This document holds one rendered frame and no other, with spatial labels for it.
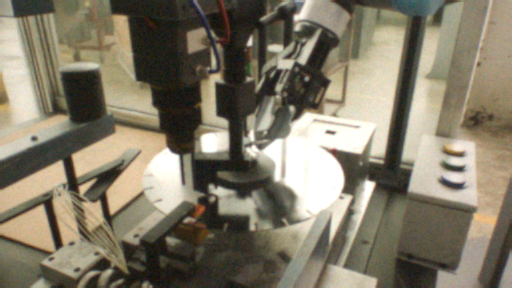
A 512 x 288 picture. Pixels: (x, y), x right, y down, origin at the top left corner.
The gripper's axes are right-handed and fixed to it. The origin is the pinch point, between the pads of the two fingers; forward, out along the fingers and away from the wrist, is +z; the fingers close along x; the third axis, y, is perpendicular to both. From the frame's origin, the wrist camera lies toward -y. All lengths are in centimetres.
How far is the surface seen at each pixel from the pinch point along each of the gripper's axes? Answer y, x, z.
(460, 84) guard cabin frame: -8, 40, -29
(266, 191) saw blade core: 8.9, 0.8, 5.9
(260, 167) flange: 3.7, 0.5, 3.5
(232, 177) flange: 5.1, -3.7, 6.5
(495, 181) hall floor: -116, 203, -28
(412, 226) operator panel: 7.4, 31.3, 2.4
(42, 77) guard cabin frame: -100, -47, 18
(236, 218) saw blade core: 14.0, -4.1, 9.9
